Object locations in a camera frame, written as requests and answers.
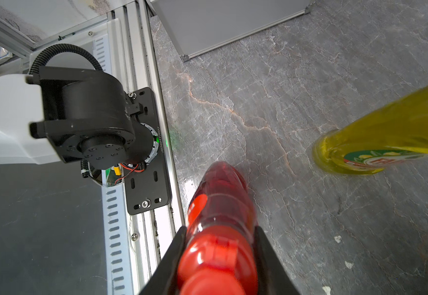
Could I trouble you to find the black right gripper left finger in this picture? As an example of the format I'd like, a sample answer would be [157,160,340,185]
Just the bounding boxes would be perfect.
[140,226,187,295]

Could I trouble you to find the green bottle red cap rear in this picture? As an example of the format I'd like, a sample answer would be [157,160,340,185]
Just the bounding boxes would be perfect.
[312,86,428,175]

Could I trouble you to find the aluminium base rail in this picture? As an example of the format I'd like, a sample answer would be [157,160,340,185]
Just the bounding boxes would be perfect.
[0,1,183,295]

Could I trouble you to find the grey metal box with handle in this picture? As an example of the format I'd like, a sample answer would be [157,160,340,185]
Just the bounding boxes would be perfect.
[149,0,315,61]

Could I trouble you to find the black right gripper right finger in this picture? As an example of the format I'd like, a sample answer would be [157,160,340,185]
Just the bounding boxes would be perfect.
[253,226,300,295]

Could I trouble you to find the red soap bottle red cap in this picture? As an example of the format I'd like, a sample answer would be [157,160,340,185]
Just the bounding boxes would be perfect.
[177,161,258,295]

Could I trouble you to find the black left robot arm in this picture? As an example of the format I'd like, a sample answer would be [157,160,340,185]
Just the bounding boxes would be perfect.
[0,44,159,178]

